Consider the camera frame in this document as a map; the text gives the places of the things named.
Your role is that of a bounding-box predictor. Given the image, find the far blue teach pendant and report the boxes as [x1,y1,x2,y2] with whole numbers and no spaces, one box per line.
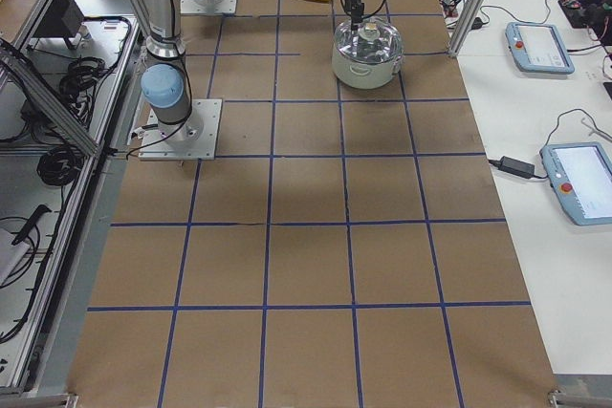
[505,22,575,75]

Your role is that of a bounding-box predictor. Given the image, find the near blue teach pendant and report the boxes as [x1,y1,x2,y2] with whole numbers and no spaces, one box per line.
[540,141,611,226]

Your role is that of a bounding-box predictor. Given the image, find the black monitor on shelf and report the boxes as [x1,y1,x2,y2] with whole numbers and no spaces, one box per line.
[33,0,85,50]

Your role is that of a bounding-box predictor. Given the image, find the white cooking pot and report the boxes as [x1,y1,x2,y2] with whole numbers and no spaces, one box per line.
[332,41,404,89]

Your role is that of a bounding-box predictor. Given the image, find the blue teach pendant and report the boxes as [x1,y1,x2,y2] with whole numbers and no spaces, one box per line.
[540,141,611,226]
[505,22,575,75]

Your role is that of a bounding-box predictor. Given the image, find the coiled black cables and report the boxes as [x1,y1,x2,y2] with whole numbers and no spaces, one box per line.
[58,56,106,99]

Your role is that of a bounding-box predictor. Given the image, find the black power adapter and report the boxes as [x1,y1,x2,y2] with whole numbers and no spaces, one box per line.
[498,156,535,179]

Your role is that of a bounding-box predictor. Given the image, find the glass pot lid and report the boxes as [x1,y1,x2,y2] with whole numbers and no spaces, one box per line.
[334,16,404,65]

